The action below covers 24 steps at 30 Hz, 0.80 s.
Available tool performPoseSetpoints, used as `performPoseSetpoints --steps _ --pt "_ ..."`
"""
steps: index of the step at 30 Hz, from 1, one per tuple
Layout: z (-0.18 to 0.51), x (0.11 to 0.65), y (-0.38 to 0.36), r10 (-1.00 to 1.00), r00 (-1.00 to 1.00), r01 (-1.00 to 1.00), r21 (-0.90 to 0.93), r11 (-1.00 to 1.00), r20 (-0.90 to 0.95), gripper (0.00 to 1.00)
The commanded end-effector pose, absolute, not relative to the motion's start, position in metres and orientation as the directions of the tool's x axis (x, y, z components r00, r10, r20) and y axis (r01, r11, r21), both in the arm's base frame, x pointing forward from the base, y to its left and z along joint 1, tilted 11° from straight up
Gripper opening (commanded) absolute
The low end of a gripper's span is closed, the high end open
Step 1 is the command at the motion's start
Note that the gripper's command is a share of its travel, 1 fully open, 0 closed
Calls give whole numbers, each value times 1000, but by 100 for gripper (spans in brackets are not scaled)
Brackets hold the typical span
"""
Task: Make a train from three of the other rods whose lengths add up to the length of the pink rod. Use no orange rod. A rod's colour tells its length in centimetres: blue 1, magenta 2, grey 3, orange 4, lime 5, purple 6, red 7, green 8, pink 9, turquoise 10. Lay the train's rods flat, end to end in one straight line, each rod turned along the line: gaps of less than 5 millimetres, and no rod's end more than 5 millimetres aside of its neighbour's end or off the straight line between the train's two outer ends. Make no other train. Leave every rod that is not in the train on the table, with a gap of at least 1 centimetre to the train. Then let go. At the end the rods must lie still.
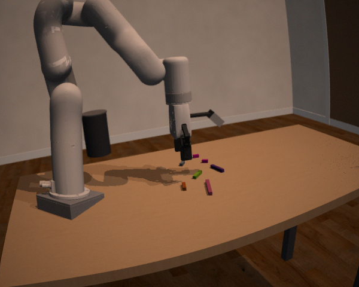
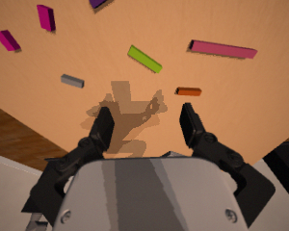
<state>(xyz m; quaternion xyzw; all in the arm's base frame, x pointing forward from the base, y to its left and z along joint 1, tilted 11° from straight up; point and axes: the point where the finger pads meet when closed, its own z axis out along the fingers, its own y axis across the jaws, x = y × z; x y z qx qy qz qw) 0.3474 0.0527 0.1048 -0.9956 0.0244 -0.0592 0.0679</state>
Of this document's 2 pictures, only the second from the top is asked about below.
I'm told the magenta rod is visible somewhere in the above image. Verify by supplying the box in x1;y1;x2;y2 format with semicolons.
0;30;21;51
37;5;56;31

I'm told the orange rod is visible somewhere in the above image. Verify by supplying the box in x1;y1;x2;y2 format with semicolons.
176;87;201;96

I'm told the purple rod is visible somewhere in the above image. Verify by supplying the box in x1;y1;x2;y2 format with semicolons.
89;0;107;9

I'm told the lime green rod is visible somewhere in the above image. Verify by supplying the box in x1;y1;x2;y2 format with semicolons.
128;45;163;73

